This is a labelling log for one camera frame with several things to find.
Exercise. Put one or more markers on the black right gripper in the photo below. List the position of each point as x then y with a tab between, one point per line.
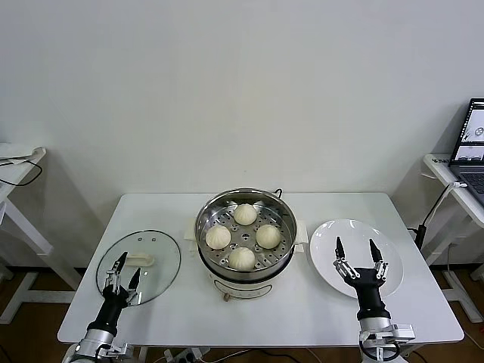
368	295

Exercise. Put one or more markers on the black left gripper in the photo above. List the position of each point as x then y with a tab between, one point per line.
113	310

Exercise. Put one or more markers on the round glass pot lid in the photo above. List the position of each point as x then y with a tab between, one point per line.
159	242

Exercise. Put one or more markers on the white steamed baozi bun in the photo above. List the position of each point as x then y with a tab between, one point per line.
268	236
242	259
218	238
246	215

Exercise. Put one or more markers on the stainless steel steamer basket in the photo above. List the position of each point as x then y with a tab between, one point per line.
246	236

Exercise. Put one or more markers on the white round plate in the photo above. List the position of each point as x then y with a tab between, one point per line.
325	257

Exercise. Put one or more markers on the white power strip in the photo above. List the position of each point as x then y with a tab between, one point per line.
185	355

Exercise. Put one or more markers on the white side table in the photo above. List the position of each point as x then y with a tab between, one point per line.
465	211
15	211

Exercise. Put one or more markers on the white electric cooking pot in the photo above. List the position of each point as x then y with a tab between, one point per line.
242	287

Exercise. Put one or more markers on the grey open laptop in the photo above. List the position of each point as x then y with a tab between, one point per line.
472	174

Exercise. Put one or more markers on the white cloth bundle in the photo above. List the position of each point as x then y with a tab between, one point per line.
38	153

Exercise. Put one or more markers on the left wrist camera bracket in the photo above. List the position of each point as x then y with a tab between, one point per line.
117	348

